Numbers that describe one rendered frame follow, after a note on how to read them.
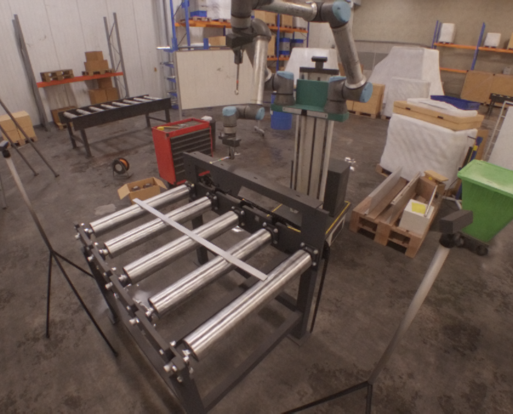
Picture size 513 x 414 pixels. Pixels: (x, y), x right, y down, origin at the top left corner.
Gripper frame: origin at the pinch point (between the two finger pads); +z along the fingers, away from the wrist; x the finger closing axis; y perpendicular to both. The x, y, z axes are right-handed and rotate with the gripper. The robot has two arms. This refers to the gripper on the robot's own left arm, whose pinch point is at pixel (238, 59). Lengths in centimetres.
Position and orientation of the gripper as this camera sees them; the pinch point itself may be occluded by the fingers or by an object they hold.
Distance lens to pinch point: 145.4
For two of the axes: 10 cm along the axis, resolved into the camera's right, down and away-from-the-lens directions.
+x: -7.4, 5.3, -4.1
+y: -6.7, -6.6, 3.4
